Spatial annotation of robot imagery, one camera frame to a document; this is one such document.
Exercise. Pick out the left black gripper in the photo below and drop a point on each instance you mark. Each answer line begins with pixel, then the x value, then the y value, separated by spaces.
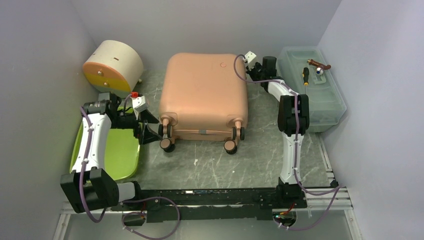
pixel 145 136

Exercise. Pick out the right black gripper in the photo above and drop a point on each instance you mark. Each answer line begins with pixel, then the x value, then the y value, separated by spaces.
pixel 249 71

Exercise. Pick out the pink hard-shell suitcase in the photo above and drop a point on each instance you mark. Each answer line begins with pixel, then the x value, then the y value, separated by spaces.
pixel 204 98

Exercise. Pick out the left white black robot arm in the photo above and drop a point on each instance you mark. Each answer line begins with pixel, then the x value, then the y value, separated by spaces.
pixel 88 186

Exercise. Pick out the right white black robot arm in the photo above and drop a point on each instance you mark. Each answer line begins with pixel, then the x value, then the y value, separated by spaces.
pixel 293 117

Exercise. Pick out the clear plastic storage box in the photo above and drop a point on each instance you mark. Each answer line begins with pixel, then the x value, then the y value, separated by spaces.
pixel 326 105

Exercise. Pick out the black yellow screwdriver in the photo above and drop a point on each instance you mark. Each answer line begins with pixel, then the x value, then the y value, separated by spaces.
pixel 305 76

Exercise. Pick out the cream cylindrical drawer cabinet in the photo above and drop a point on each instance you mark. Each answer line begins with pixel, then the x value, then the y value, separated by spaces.
pixel 114 67

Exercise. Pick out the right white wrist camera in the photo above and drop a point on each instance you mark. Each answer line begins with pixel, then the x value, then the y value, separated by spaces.
pixel 250 59

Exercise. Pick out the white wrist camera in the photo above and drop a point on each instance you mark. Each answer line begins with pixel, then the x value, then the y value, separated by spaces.
pixel 139 102
pixel 250 59

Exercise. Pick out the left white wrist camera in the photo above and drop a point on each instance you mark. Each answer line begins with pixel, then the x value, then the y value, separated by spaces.
pixel 139 102

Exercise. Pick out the brown handled metal tool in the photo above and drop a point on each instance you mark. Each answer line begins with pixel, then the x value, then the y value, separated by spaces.
pixel 320 68

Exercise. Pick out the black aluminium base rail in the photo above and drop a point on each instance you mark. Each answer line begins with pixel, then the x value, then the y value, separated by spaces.
pixel 236 203

